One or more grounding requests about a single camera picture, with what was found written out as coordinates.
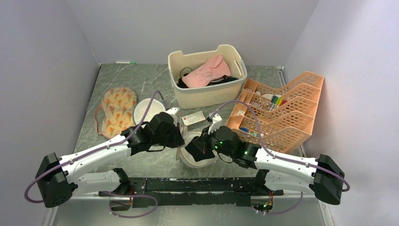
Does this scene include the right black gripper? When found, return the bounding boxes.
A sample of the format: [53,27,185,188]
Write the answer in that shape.
[192,125,235,159]

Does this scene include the beige trim mesh laundry bag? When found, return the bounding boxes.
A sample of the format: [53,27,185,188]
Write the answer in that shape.
[176,132,219,169]

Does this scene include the pink bra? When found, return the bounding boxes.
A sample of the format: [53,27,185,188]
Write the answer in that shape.
[182,55,232,88]

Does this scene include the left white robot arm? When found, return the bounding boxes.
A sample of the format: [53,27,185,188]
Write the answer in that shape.
[35,108,184,208]

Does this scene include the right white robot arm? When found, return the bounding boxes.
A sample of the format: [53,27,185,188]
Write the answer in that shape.
[199,126,349,205]

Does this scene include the grey trim mesh laundry bag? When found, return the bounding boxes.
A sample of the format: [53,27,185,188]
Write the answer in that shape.
[133,98,166,125]

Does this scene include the black bra in bag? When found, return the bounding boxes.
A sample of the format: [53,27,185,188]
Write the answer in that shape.
[185,136,216,162]

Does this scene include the small white red box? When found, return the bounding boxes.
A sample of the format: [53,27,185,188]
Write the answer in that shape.
[182,111,206,127]

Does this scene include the cream plastic basket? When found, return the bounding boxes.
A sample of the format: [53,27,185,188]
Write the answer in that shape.
[168,44,247,109]

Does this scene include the floral orange sleep mask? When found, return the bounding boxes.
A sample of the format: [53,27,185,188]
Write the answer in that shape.
[94,87,137,139]

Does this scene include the black garments in basket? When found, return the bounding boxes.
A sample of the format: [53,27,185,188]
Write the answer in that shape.
[177,67,238,89]

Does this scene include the coloured markers set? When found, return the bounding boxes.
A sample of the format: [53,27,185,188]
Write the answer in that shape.
[270,96,286,111]

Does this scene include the orange plastic file organizer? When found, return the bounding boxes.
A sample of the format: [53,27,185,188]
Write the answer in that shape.
[227,72,324,154]

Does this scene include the green white marker pen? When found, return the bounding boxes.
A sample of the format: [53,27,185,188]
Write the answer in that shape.
[115,61,136,64]

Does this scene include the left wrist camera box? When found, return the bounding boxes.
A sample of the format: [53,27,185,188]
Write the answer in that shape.
[166,107,181,118]

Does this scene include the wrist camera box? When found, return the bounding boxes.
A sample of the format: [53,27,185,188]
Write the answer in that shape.
[166,107,181,118]
[208,113,222,134]

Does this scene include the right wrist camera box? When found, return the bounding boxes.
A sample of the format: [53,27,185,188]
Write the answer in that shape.
[208,113,222,134]

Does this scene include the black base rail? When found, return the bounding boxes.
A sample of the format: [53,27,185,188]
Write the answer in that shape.
[113,177,271,208]

